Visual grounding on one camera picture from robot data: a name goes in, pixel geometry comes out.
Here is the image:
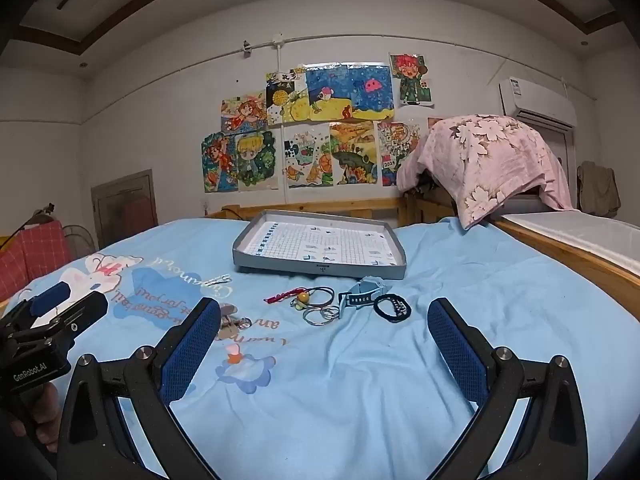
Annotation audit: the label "round fan grille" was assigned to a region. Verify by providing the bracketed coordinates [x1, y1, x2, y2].
[62, 224, 97, 260]

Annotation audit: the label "silver metal keychain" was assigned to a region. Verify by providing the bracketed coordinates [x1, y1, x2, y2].
[216, 302, 254, 342]

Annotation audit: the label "light blue wrist watch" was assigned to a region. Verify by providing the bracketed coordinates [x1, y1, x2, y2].
[337, 276, 393, 320]

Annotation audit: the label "red plaid cloth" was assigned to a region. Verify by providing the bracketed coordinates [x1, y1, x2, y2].
[0, 220, 68, 301]

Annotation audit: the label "light blue printed bed sheet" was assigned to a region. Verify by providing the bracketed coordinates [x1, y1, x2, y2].
[0, 215, 640, 480]

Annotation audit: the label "group of colourful wall drawings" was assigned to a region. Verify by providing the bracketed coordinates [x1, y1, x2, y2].
[201, 52, 435, 194]

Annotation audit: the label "grey storage box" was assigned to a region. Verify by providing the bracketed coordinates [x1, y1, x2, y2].
[492, 194, 552, 217]

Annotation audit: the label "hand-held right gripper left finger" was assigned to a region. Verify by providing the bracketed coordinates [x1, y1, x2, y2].
[57, 297, 236, 480]

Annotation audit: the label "silver metal rings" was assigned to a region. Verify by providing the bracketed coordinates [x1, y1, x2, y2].
[301, 306, 342, 327]

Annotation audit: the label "black beaded bracelet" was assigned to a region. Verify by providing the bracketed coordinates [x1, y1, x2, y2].
[373, 294, 412, 323]

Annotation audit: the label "white mattress pad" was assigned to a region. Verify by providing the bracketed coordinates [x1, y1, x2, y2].
[500, 210, 640, 277]

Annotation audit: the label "brown wooden door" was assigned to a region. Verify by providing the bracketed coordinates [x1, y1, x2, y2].
[91, 169, 160, 250]

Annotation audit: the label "brown hanging jacket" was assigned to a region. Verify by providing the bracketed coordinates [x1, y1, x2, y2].
[576, 161, 622, 219]

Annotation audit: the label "pink floral blanket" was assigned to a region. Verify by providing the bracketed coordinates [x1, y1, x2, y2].
[397, 115, 575, 231]

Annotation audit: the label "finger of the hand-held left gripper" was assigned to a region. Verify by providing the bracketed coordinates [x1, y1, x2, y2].
[50, 291, 109, 348]
[29, 281, 72, 317]

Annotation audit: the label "wooden bed frame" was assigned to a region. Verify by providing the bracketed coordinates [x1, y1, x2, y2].
[205, 195, 640, 306]

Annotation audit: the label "white wall air conditioner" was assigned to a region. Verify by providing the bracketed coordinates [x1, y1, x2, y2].
[498, 76, 578, 129]

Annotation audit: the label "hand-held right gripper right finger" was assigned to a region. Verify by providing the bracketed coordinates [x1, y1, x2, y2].
[427, 297, 591, 480]

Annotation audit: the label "grey tray with grid paper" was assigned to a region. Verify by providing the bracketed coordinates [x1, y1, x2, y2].
[232, 209, 407, 281]

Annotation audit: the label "person's left hand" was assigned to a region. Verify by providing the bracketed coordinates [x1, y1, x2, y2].
[10, 382, 64, 456]

